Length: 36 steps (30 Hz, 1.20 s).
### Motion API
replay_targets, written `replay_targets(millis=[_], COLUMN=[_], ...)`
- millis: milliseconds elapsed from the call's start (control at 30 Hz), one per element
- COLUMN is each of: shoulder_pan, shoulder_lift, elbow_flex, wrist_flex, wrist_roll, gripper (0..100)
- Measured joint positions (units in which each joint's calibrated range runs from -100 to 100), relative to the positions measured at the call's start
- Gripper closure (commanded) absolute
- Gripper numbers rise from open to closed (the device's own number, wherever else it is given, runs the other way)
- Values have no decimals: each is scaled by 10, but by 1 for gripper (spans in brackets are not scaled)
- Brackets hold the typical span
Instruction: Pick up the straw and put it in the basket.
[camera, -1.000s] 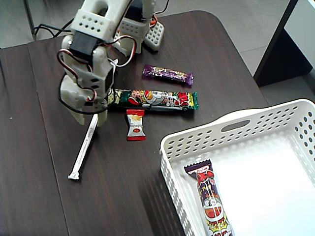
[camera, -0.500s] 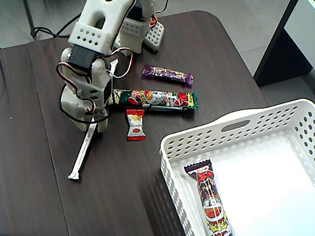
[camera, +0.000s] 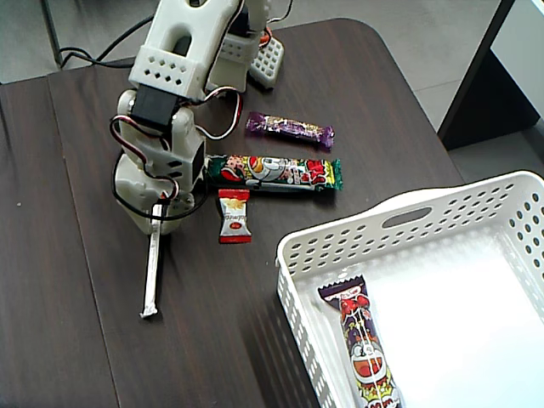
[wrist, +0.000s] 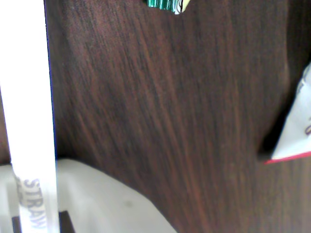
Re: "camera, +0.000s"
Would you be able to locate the orange plastic clip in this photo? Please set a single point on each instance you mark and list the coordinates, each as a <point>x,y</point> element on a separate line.
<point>265,37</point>

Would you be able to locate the white cabinet with dark side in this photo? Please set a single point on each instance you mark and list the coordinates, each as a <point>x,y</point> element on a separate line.
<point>489,106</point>

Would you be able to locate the purple candy bar wrapper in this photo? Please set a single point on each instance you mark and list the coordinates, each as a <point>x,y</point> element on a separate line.
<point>289,127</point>

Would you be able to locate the white perforated plastic basket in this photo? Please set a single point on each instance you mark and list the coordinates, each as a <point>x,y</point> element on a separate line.
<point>467,340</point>

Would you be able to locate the dark purple cartoon snack stick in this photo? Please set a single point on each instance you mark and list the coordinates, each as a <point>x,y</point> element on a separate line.
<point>361,331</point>

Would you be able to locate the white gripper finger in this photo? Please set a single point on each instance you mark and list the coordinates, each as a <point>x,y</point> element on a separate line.
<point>136,204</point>
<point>176,212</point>

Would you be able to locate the green red snack stick wrapper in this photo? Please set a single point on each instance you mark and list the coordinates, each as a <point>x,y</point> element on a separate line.
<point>272,172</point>

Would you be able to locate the white paper-wrapped straw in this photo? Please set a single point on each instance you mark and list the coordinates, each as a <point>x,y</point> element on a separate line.
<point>151,272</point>

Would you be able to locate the red white candy packet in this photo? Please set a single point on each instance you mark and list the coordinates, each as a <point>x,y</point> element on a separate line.
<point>234,217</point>

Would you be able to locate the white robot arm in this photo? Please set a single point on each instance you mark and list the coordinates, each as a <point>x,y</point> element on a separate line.
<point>183,25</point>

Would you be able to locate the white grid robot base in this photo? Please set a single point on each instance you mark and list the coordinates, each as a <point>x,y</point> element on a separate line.
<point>268,64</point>

